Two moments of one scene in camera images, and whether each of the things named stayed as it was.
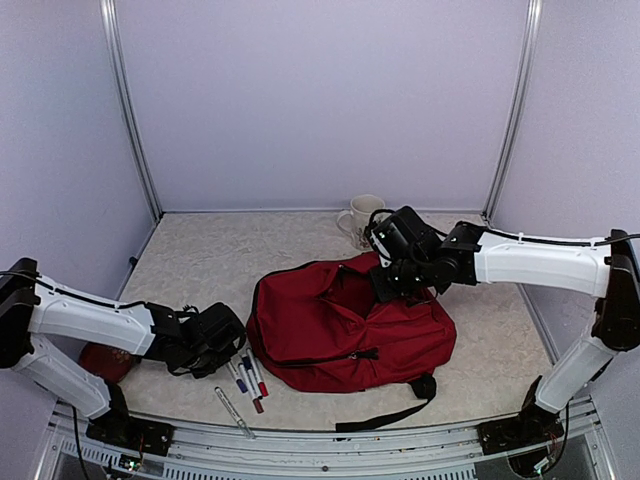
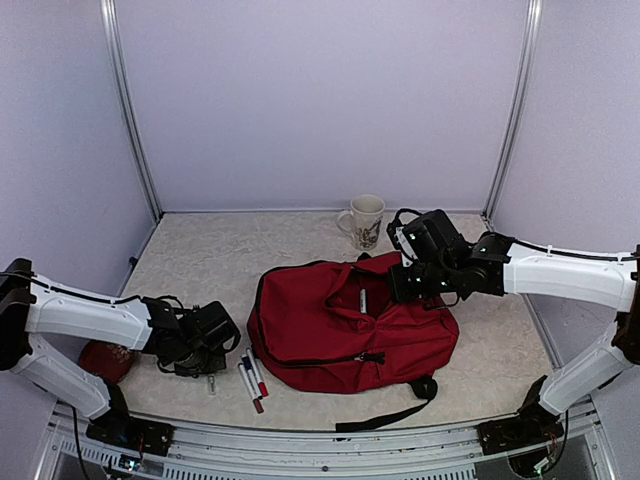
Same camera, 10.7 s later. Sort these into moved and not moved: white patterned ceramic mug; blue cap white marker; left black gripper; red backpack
Moved: blue cap white marker
Not moved: red backpack; white patterned ceramic mug; left black gripper
